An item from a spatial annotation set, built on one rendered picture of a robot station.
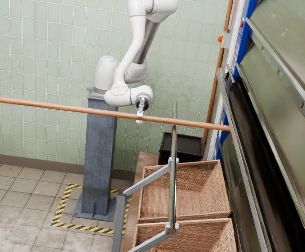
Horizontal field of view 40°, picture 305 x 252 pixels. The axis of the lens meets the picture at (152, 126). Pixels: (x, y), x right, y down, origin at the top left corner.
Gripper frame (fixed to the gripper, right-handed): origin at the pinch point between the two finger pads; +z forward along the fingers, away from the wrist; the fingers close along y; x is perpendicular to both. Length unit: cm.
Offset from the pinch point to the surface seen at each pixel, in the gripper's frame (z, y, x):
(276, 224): 109, -21, -46
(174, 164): 42.9, 1.7, -19.4
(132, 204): -6, 61, -1
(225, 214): 27, 36, -50
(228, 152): -16, 22, -54
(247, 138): 54, -21, -46
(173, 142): 21.4, 1.7, -18.7
